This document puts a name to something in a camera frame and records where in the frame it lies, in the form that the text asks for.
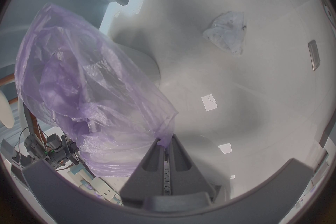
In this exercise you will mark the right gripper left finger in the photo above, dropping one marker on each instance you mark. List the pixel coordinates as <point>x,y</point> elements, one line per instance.
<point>147,175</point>

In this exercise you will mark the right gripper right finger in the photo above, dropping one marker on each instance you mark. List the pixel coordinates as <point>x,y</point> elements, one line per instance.
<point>186,175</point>

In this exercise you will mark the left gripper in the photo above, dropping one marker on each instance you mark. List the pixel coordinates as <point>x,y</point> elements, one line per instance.
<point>67,149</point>

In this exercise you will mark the white cushioned wooden chair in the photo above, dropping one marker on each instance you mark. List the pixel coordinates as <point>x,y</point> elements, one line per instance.
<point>5,110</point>

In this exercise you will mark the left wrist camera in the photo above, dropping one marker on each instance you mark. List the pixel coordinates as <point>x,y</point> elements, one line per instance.
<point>53,141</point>

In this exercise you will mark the clear wrapper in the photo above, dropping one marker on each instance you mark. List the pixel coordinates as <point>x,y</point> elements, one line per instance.
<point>225,31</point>

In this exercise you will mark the white trash bin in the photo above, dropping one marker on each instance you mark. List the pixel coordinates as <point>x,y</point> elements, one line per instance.
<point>149,68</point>

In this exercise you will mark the purple plastic bag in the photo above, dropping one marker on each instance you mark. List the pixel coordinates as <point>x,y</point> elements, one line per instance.
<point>91,86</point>

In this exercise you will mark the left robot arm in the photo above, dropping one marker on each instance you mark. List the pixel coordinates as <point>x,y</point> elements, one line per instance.
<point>32,145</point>

